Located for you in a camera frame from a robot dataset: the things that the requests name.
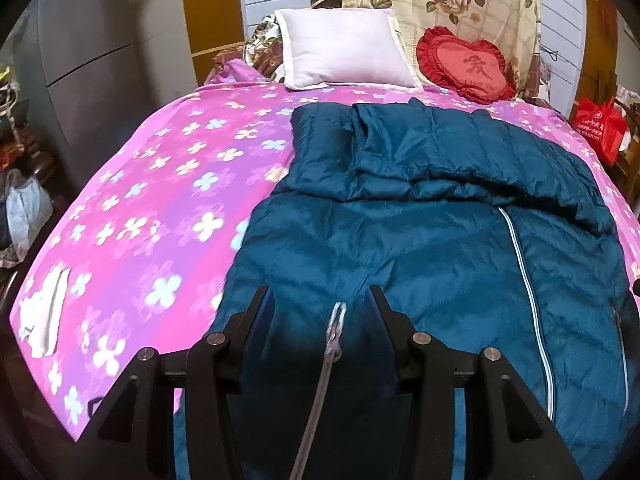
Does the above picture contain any dark blue puffer jacket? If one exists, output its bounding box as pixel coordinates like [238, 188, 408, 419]
[214, 100, 639, 479]

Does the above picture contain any white cloth on bed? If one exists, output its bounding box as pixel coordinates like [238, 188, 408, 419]
[18, 264, 70, 359]

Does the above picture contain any pink floral bed cover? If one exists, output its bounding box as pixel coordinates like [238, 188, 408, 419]
[8, 58, 640, 441]

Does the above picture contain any white plastic bag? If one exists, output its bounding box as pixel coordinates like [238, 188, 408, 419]
[6, 168, 53, 262]

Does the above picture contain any red shopping bag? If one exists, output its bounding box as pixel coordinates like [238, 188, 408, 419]
[572, 98, 627, 166]

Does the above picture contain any red heart-shaped cushion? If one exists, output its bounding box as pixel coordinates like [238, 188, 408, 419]
[416, 26, 515, 104]

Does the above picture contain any grey wardrobe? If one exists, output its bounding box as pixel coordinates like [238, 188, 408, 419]
[2, 0, 196, 188]

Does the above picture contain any brown floral blanket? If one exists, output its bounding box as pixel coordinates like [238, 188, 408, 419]
[209, 0, 344, 84]

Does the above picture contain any white pillow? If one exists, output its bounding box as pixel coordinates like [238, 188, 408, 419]
[276, 8, 422, 91]

